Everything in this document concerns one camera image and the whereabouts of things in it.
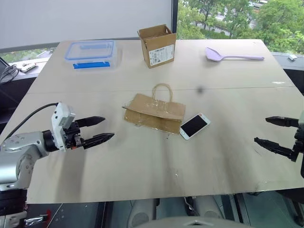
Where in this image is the brown paper bag with handles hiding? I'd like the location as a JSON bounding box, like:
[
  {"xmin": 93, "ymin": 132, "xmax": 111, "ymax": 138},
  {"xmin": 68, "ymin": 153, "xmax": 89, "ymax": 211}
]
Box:
[{"xmin": 121, "ymin": 83, "xmax": 187, "ymax": 136}]

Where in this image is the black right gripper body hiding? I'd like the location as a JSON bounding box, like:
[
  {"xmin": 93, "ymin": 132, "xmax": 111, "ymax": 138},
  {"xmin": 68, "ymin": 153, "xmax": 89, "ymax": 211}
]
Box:
[{"xmin": 294, "ymin": 127, "xmax": 304, "ymax": 153}]

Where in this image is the grey cable bundle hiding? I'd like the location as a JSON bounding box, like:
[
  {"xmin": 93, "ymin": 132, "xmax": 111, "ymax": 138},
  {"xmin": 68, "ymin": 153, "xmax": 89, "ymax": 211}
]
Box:
[{"xmin": 0, "ymin": 63, "xmax": 19, "ymax": 84}]

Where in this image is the open brown cardboard box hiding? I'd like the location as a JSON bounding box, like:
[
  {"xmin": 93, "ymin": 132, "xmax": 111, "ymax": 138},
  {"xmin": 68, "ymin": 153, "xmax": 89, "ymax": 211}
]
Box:
[{"xmin": 137, "ymin": 24, "xmax": 177, "ymax": 69}]

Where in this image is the dark window frame post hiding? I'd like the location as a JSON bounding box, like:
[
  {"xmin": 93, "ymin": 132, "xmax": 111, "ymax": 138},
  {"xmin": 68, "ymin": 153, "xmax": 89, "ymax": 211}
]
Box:
[{"xmin": 171, "ymin": 0, "xmax": 179, "ymax": 34}]

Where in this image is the clear container with blue lid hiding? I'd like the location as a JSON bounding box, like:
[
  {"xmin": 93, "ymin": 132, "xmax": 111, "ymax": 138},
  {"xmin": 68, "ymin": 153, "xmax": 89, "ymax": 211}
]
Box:
[{"xmin": 64, "ymin": 39, "xmax": 120, "ymax": 71}]

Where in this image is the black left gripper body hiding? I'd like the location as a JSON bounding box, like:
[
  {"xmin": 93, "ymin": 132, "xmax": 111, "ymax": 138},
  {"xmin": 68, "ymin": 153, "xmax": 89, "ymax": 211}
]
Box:
[{"xmin": 63, "ymin": 120, "xmax": 86, "ymax": 151}]

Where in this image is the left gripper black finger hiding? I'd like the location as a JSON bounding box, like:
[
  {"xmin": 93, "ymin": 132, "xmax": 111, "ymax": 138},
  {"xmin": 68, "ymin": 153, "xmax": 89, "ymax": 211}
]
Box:
[
  {"xmin": 83, "ymin": 133, "xmax": 115, "ymax": 150},
  {"xmin": 76, "ymin": 116, "xmax": 106, "ymax": 128}
]

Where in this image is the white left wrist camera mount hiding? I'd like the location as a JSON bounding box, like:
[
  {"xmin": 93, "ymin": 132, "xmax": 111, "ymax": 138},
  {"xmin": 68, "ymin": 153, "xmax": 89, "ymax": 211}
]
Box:
[{"xmin": 50, "ymin": 102, "xmax": 76, "ymax": 152}]

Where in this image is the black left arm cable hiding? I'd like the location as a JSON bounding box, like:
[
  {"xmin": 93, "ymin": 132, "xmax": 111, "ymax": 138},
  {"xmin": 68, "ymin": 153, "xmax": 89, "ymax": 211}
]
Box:
[{"xmin": 0, "ymin": 102, "xmax": 59, "ymax": 148}]

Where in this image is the lilac plastic rice spoon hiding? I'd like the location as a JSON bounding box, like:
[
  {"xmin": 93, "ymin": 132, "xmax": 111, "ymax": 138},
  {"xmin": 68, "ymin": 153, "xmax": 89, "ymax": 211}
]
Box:
[{"xmin": 204, "ymin": 46, "xmax": 265, "ymax": 63}]

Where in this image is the white power strip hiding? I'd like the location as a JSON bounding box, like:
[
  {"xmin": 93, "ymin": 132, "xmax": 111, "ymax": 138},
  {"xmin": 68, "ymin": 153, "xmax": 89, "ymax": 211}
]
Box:
[{"xmin": 19, "ymin": 62, "xmax": 39, "ymax": 73}]

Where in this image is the white smartphone with black screen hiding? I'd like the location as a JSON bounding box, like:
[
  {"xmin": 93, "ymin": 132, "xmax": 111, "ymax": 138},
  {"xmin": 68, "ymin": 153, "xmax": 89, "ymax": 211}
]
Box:
[{"xmin": 179, "ymin": 113, "xmax": 211, "ymax": 141}]

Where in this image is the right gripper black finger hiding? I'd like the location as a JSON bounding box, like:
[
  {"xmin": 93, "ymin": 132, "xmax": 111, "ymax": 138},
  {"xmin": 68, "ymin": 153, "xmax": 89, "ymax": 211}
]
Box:
[
  {"xmin": 254, "ymin": 136, "xmax": 299, "ymax": 163},
  {"xmin": 265, "ymin": 115, "xmax": 299, "ymax": 128}
]

